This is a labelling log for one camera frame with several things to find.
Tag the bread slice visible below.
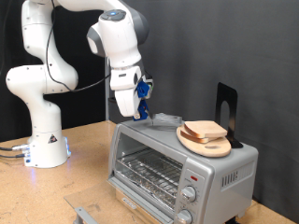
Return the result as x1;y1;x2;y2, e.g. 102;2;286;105
183;120;228;140
179;130;216;145

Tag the wooden block under oven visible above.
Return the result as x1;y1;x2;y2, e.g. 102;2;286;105
115;188;157;224

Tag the glass oven door with handle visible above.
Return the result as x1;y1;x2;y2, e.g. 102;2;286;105
64;177;176;224

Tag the metal pole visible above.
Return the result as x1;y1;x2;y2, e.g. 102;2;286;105
105;57;111;121

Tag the black backdrop cloth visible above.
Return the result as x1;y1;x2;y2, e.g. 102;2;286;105
0;0;110;143

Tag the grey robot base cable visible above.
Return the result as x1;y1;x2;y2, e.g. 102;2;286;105
0;152;31;160
0;143;31;152

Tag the black spatula with blue block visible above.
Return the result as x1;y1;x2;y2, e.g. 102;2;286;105
107;96;183;128

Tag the black metal bookend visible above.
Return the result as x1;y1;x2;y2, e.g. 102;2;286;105
215;82;245;149

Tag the wire oven rack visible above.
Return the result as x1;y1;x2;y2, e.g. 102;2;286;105
116;148;184;209

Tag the dark grey backdrop curtain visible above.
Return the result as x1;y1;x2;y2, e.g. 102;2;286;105
108;0;299;224

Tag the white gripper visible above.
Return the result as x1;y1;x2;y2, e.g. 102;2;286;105
110;64;144;119

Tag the round wooden cutting board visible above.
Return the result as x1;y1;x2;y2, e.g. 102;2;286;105
176;124;233;158

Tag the silver oven knob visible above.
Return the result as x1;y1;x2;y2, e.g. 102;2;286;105
180;185;198;203
176;208;193;224

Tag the black camera cable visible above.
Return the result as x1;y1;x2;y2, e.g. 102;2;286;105
45;0;112;93

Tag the silver toaster oven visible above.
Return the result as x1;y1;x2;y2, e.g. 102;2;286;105
107;112;260;224

